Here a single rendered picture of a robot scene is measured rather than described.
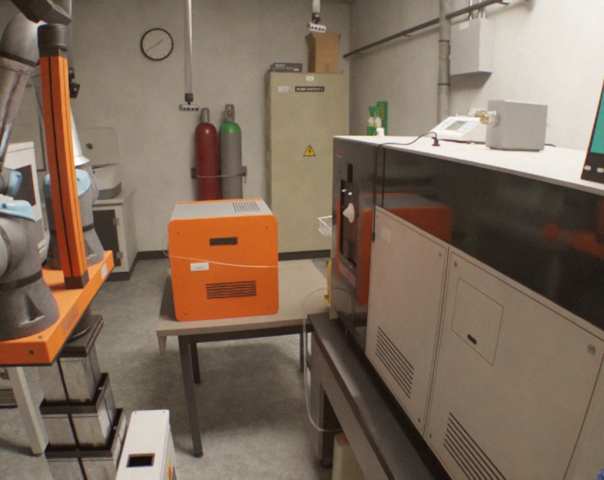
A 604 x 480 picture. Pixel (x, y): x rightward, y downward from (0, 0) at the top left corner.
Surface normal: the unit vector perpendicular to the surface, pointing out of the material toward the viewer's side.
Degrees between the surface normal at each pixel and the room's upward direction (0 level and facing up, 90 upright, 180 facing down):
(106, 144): 105
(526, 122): 90
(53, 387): 90
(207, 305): 90
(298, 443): 0
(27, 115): 90
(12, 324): 72
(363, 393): 0
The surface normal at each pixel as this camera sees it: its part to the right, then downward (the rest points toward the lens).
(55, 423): 0.18, 0.27
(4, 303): 0.38, -0.04
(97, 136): 0.21, 0.51
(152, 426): 0.00, -0.96
